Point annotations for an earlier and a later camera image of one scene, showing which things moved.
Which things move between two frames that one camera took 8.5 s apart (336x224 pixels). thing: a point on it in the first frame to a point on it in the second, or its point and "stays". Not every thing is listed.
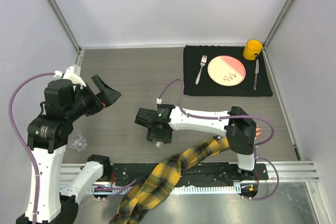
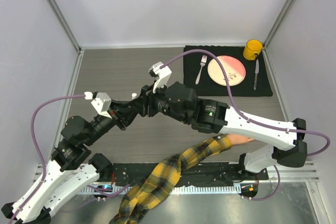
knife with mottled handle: x=256 y=73 stays
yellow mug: x=252 y=48 stays
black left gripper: x=107 y=96 to x=127 y=114
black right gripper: x=151 y=134 to x=144 y=104
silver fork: x=203 y=62 stays
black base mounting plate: x=207 y=175 stays
